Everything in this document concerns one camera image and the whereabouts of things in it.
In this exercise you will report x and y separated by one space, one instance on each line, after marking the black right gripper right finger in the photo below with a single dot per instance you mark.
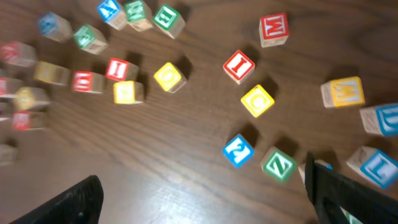
328 191

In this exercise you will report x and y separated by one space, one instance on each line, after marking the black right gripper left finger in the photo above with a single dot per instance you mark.
80 204

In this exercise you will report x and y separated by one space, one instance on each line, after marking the blue L block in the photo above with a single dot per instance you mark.
374 165

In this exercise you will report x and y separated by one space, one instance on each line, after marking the yellow C block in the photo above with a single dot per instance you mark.
257 101

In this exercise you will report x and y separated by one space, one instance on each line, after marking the yellow O block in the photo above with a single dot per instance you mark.
170 78

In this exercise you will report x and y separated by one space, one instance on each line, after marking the green R block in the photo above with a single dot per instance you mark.
8 154

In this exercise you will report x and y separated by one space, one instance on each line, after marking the green 7 block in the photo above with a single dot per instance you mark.
351 219

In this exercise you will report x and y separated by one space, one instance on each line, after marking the green Z block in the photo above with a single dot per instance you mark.
278 164

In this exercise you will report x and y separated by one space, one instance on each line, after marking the blue D block upper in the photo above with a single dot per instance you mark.
380 120

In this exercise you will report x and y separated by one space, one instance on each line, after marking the blue 2 block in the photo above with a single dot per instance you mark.
238 151

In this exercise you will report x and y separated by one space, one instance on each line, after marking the yellow W block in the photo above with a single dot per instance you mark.
342 92

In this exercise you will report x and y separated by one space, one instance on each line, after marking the red A block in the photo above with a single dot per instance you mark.
28 120

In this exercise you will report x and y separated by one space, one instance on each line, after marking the yellow S block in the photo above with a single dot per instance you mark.
128 92

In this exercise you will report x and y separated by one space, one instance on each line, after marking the red U block upper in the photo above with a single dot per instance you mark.
88 82

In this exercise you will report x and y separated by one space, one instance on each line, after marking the yellow block left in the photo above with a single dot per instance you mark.
51 73

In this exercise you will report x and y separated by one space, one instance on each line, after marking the red Y block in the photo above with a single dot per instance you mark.
10 86

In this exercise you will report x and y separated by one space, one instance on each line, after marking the red I block left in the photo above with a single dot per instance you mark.
121 70

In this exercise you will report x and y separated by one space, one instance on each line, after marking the red i block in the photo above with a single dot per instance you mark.
121 70
239 67

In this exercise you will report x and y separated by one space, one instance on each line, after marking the red I block right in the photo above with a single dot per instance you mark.
239 67

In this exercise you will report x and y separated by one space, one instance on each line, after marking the red E block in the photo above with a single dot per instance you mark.
18 54

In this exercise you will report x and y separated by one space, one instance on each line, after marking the green E block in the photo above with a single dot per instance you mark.
90 39

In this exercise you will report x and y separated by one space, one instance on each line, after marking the red M block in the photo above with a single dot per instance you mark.
273 30

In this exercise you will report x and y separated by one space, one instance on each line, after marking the blue P block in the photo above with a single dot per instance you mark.
55 27

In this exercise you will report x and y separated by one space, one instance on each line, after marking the green B block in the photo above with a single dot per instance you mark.
169 21

